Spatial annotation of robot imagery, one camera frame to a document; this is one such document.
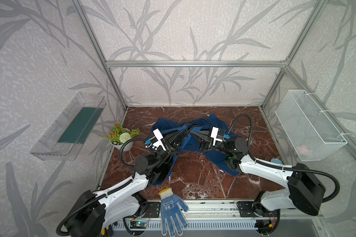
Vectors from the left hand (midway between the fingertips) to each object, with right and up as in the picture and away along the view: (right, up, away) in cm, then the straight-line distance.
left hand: (186, 129), depth 57 cm
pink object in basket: (+58, -11, +15) cm, 61 cm away
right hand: (+3, +1, +3) cm, 4 cm away
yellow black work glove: (-36, -47, +9) cm, 60 cm away
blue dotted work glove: (-8, -42, +18) cm, 46 cm away
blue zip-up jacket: (+18, +2, +45) cm, 48 cm away
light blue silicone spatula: (+56, -22, +33) cm, 68 cm away
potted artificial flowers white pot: (-39, -6, +27) cm, 48 cm away
